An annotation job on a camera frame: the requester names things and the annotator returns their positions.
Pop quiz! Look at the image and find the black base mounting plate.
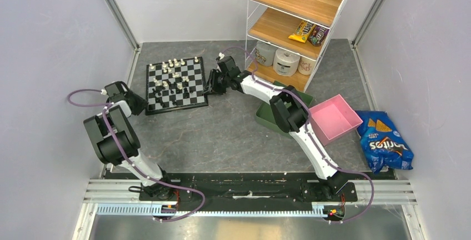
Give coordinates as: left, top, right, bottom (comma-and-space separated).
128, 172, 358, 212

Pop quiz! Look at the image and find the purple cable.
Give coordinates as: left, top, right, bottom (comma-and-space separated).
219, 46, 375, 224
67, 88, 206, 223

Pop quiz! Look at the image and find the yellow M&M candy bag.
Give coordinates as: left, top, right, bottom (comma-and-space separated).
288, 20, 316, 43

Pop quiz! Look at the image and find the white wire wooden shelf unit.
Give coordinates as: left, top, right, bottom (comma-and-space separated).
245, 0, 348, 71

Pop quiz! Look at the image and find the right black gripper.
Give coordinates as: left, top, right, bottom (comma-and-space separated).
202, 69, 229, 96

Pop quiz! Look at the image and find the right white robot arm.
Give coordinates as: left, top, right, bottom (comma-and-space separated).
204, 53, 348, 201

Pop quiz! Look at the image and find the blue Doritos chip bag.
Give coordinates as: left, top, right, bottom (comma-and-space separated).
356, 111, 414, 174

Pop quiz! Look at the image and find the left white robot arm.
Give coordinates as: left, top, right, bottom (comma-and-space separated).
83, 81, 175, 201

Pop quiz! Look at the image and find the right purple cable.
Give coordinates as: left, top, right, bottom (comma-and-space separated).
219, 46, 375, 224

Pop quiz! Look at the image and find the grey mug with drawing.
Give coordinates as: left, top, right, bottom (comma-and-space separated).
255, 41, 278, 67

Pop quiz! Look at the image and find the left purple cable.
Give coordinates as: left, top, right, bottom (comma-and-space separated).
67, 88, 206, 223

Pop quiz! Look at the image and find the green square tray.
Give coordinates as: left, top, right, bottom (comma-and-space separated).
255, 81, 313, 137

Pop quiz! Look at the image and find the white toilet paper roll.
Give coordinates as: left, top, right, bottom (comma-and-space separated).
273, 48, 300, 77

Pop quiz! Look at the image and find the black white chessboard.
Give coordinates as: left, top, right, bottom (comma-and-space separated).
145, 56, 209, 116

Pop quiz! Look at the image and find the pink square tray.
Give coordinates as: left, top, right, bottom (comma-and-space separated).
309, 94, 363, 146

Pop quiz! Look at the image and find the brown M&M candy bag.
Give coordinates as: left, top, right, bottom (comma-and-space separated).
308, 25, 329, 46

